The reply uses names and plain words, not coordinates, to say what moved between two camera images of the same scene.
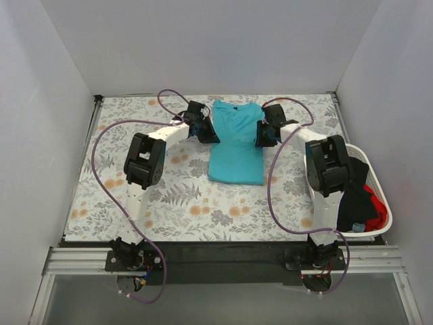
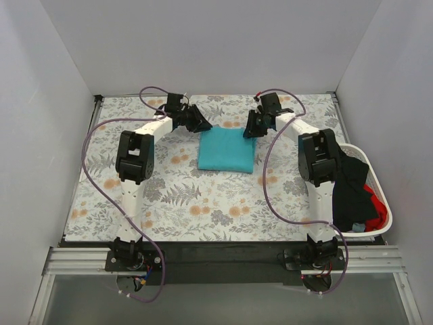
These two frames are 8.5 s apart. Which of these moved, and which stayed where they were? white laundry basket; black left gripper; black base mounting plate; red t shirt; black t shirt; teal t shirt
Moved: teal t shirt; black left gripper
Stayed: black base mounting plate; black t shirt; white laundry basket; red t shirt
